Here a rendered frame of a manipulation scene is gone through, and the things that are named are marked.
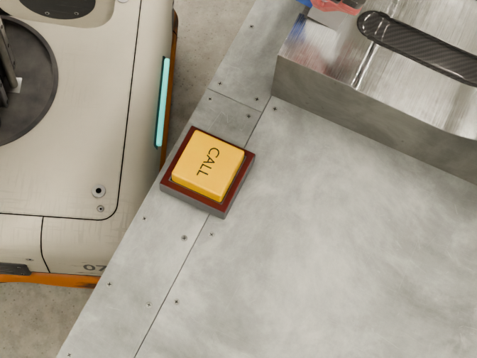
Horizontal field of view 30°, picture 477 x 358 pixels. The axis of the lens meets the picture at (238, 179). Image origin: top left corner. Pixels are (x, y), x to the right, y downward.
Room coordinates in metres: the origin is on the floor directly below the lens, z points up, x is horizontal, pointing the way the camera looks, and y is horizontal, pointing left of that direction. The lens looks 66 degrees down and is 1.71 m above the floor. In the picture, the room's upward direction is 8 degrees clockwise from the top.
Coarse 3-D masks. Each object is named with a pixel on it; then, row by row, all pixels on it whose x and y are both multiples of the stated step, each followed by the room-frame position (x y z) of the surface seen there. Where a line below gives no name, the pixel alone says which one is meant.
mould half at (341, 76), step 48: (384, 0) 0.60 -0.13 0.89; (432, 0) 0.61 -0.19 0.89; (288, 48) 0.52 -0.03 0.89; (336, 48) 0.53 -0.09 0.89; (384, 48) 0.54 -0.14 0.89; (288, 96) 0.50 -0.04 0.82; (336, 96) 0.49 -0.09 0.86; (384, 96) 0.48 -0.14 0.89; (432, 96) 0.49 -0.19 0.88; (384, 144) 0.46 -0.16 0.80; (432, 144) 0.45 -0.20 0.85
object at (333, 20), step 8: (296, 0) 0.56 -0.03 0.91; (304, 0) 0.56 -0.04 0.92; (312, 8) 0.55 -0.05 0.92; (312, 16) 0.56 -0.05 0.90; (320, 16) 0.55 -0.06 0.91; (328, 16) 0.55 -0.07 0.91; (336, 16) 0.54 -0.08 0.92; (344, 16) 0.54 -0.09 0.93; (328, 24) 0.55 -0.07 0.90; (336, 24) 0.55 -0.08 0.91
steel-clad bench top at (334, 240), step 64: (256, 0) 0.64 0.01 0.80; (256, 64) 0.55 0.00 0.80; (256, 128) 0.46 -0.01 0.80; (320, 128) 0.47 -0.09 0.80; (256, 192) 0.38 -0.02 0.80; (320, 192) 0.39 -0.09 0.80; (384, 192) 0.41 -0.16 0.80; (448, 192) 0.42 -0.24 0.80; (128, 256) 0.29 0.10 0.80; (192, 256) 0.30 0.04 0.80; (256, 256) 0.31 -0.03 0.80; (320, 256) 0.32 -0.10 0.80; (384, 256) 0.33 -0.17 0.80; (448, 256) 0.34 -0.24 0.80; (128, 320) 0.22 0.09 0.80; (192, 320) 0.23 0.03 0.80; (256, 320) 0.24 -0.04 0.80; (320, 320) 0.25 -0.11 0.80; (384, 320) 0.26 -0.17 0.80; (448, 320) 0.27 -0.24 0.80
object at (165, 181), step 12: (192, 132) 0.44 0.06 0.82; (204, 132) 0.44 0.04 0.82; (180, 156) 0.40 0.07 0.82; (252, 156) 0.42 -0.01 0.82; (168, 168) 0.39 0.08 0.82; (168, 180) 0.37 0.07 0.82; (240, 180) 0.39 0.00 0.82; (180, 192) 0.36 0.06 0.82; (192, 192) 0.36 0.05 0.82; (228, 192) 0.37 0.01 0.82; (216, 204) 0.36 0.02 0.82; (228, 204) 0.36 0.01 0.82
